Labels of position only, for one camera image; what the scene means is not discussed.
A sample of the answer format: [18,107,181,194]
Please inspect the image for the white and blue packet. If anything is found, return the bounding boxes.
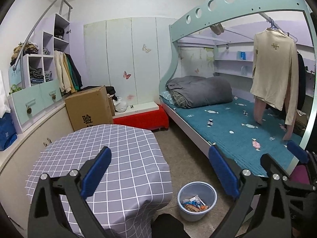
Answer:
[189,195,202,207]

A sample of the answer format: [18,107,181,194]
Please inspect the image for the metal stair handrail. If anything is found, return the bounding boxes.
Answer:
[12,0,73,71]

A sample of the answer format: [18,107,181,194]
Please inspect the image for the white wall shelf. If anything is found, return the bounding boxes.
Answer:
[214,58,255,80]

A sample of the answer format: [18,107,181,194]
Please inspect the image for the brown folded clothes pile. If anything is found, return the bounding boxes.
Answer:
[10,43,39,66]

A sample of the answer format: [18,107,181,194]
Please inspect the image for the person's black trouser leg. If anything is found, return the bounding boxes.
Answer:
[151,213,185,238]

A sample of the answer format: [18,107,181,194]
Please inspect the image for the hanging jackets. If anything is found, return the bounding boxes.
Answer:
[53,51,83,94]

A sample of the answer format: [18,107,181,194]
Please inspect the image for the grey clip lamp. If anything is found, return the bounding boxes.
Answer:
[210,23,225,34]

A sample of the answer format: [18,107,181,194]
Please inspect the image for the light blue waste bin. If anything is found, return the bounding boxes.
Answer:
[177,181,218,222]

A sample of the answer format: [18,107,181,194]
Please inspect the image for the clothes rail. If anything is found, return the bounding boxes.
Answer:
[260,12,283,31]

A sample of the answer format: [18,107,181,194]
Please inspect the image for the green plant sprig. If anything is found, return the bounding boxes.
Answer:
[9,84,23,95]

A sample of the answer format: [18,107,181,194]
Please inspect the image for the khaki bag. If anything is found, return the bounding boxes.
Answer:
[294,110,309,135]

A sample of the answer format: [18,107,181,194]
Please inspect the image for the low white cabinet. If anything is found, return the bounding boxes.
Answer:
[0,99,75,229]

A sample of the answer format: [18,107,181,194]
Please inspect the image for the light blue plaid pillow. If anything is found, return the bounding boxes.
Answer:
[159,91,175,105]

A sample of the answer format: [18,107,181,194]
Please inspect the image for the dark checked pillow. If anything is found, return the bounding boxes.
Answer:
[172,90,189,109]

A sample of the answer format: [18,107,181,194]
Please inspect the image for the white wardrobe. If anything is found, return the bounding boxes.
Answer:
[83,17,184,110]

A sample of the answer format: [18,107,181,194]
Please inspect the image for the large cardboard box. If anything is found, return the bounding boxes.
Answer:
[65,85,114,132]

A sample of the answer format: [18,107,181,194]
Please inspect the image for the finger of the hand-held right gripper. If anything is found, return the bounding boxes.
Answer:
[286,140,310,164]
[261,153,317,192]

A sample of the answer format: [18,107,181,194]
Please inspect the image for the blue bag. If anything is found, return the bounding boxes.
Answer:
[0,113,18,152]

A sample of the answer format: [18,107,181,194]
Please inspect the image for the teal bed with fish sheet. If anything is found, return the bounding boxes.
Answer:
[173,96,304,177]

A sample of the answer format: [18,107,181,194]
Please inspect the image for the wire clothes hanger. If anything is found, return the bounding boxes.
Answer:
[268,17,298,43]

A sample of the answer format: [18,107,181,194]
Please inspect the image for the cream hanging sweater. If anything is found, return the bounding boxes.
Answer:
[250,28,299,141]

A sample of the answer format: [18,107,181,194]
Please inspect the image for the grey folded clothes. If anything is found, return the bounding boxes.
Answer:
[29,67,53,84]

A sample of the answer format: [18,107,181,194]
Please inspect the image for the white plastic bag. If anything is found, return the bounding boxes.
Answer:
[113,96,128,113]

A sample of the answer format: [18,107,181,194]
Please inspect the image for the red covered bench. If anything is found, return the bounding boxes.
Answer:
[112,101,169,131]

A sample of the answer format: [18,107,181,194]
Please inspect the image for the mint bunk bed frame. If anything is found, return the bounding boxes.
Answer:
[158,0,316,177]

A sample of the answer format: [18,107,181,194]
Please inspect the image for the grey checked tablecloth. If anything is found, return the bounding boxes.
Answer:
[24,124,173,236]

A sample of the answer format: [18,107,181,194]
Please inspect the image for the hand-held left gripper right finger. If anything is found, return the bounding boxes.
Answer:
[208,144,294,238]

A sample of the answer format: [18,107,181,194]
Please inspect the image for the grey pillow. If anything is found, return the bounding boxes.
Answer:
[166,76,233,109]

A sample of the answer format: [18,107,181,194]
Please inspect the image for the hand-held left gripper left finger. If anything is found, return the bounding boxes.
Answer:
[27,146,112,238]

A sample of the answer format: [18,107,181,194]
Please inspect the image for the white stair shelf unit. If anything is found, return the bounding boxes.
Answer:
[7,13,71,133]

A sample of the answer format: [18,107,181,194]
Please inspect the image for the magenta cloth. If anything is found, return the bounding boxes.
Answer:
[289,165,310,184]

